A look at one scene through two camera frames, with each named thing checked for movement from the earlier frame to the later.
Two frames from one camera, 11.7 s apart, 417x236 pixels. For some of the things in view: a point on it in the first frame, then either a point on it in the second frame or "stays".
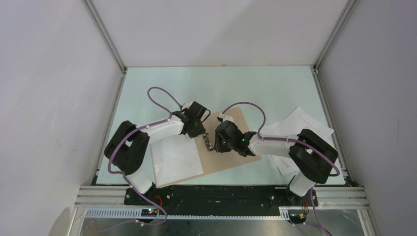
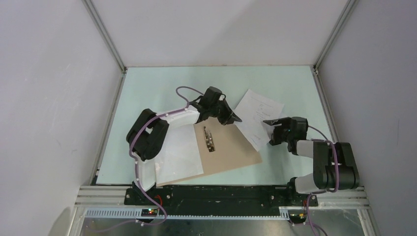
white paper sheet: x=175 y=159 stays
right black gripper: x=217 y=145 → x=285 y=123
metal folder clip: x=208 y=142 stays
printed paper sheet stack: x=294 y=123 → x=254 y=108
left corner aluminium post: x=104 y=33 stays
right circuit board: x=298 y=218 stays
